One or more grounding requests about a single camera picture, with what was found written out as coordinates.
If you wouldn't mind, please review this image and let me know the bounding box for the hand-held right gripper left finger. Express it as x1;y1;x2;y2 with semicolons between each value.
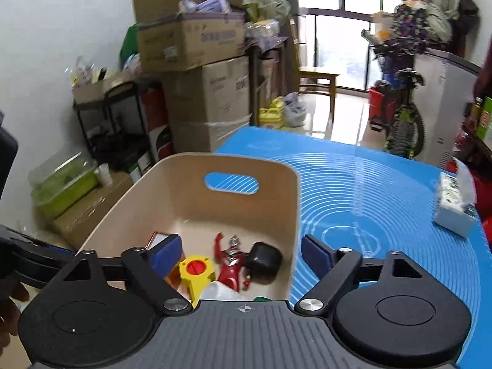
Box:
61;234;193;314

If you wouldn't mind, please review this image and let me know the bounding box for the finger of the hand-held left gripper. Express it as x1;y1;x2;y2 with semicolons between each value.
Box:
0;226;77;290

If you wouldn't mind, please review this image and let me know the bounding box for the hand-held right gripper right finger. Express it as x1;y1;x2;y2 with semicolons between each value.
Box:
294;234;424;314

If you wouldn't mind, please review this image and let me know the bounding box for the red-edged box with silver top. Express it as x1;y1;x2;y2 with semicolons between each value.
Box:
146;231;181;289

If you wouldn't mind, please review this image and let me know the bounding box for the yellow toy with red cap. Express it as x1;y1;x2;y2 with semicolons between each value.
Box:
178;256;216;308

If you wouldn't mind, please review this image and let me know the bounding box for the beige plastic basket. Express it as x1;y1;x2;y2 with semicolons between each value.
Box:
75;153;300;304

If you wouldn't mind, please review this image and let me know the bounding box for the black earbud case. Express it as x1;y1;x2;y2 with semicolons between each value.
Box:
245;242;283;284

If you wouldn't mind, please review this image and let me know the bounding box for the red toy figure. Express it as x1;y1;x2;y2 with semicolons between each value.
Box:
214;232;254;292

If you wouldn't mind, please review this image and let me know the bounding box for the white plastic bottle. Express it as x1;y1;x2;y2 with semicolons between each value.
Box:
200;282;250;302

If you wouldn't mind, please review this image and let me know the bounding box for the person's left hand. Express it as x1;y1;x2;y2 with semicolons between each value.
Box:
0;282;30;350

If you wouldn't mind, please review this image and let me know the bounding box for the green lidded container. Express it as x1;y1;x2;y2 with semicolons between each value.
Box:
28;150;100;220

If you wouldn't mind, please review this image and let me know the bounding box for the flat cardboard box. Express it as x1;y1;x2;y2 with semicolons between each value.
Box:
52;171;135;250

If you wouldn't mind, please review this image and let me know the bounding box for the blue silicone mat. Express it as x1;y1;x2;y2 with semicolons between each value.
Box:
215;125;492;369

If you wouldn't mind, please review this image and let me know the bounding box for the black metal rack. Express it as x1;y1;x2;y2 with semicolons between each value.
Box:
73;79;154;166

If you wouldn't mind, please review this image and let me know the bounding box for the white tissue box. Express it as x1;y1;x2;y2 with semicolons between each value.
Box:
432;159;479;238

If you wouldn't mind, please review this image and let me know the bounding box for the yellow plastic jug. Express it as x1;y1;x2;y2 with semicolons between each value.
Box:
258;98;285;129

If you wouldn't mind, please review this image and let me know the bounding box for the white plastic bag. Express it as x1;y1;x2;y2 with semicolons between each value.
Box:
282;92;308;127

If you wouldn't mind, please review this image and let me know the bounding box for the large taped cardboard box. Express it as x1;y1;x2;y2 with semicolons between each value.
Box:
161;56;252;154

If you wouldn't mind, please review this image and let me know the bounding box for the green black bicycle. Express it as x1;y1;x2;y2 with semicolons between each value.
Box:
361;29;427;160

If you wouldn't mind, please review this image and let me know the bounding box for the red bucket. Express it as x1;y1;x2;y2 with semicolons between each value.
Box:
369;86;396;121

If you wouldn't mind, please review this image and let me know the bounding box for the wooden chair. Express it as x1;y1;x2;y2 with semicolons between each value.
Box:
290;17;341;114

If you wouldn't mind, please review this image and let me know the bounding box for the dark cluttered table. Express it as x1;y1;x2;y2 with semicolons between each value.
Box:
246;36;291;124

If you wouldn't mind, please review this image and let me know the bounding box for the printed cardboard box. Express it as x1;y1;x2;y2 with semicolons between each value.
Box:
136;11;247;72

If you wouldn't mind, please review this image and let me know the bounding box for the cooking oil bottle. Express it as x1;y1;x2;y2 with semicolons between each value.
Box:
471;98;483;131

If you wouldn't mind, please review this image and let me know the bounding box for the open cardboard box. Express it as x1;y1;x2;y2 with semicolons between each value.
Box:
133;0;193;24

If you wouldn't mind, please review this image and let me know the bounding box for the green and white carton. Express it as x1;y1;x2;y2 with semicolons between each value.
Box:
480;96;492;143

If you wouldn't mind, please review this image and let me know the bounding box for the floral cloth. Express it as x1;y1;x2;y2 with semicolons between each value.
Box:
392;4;431;54

